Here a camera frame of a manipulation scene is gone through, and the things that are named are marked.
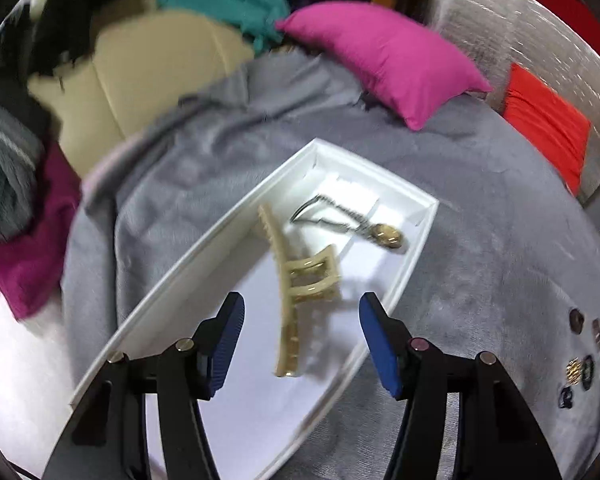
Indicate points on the beige hair claw clip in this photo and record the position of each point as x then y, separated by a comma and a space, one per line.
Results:
292, 330

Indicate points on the pink pillow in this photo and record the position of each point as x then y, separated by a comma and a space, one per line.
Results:
380, 55

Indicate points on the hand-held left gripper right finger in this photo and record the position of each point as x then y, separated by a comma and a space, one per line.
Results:
380, 345

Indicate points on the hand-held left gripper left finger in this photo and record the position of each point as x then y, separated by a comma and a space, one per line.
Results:
226, 340

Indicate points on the dark round brooch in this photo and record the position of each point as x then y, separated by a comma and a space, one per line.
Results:
587, 372

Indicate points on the dark blue brooch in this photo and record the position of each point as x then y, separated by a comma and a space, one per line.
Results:
565, 397

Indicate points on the red cloth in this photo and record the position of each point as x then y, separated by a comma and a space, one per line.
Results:
555, 0

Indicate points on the striped brooch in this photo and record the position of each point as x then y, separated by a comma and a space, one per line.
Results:
597, 332

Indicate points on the grey striped cloth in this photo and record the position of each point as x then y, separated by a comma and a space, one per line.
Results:
5, 180

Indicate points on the silver hair clip gold end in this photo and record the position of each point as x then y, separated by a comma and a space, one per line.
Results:
387, 236

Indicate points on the magenta cloth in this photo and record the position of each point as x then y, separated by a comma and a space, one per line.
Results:
35, 250

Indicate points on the red cushion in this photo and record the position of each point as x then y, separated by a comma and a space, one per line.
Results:
545, 120

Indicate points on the round brown brooch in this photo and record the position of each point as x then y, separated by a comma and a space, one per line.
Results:
575, 321

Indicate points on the beige sofa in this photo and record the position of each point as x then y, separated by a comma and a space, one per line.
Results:
145, 75

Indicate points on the white jewelry tray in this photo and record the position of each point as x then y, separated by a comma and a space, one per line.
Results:
220, 285

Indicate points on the silver foil sheet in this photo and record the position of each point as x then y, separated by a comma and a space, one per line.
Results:
505, 25

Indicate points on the white bed sheet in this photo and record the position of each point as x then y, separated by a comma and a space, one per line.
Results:
20, 370

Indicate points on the black cloth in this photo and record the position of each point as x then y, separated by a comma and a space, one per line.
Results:
80, 10

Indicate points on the grey blanket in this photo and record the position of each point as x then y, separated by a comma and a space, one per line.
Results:
480, 210

